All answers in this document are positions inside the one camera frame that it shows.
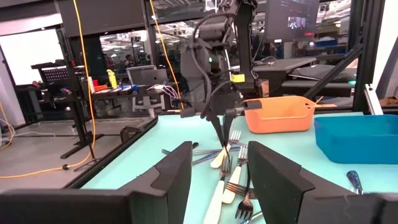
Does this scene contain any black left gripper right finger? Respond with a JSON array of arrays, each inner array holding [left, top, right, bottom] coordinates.
[[247, 141, 398, 224]]

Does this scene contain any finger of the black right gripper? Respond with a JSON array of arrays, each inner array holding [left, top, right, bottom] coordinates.
[[204, 111, 227, 149], [222, 111, 239, 157]]

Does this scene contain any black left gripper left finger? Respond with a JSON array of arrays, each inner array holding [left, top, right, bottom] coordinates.
[[0, 141, 193, 224]]

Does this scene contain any iridescent fork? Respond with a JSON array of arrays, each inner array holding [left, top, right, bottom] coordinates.
[[161, 146, 242, 156], [239, 211, 264, 224], [346, 170, 364, 195], [191, 152, 220, 166]]

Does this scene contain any teal green table mat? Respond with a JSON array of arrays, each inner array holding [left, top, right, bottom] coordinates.
[[80, 111, 398, 224]]

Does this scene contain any orange plastic bin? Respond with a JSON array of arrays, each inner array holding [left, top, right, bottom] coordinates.
[[244, 95, 317, 134]]

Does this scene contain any black desk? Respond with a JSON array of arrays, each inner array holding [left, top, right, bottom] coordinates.
[[253, 57, 358, 98]]

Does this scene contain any blue plastic bin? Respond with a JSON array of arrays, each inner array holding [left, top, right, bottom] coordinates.
[[313, 114, 398, 165]]

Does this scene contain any cluttered work table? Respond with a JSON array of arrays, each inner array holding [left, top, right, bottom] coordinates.
[[90, 83, 184, 110]]

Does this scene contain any black stand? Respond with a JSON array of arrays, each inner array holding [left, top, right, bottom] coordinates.
[[30, 60, 105, 160]]

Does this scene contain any yellow bottle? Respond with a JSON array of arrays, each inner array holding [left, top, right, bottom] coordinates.
[[106, 69, 118, 90]]

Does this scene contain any black table frame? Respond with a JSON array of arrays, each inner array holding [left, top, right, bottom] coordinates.
[[63, 0, 398, 190]]

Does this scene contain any yellow extension cable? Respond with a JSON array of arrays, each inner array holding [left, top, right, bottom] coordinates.
[[149, 0, 185, 110]]

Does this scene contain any black frame clamp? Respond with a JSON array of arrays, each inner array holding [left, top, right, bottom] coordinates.
[[119, 124, 144, 143]]

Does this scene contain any yellow cable with black knot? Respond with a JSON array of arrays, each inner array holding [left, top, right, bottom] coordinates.
[[0, 0, 98, 180]]

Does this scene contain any dark wall monitor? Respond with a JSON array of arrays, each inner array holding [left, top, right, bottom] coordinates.
[[266, 0, 321, 44]]

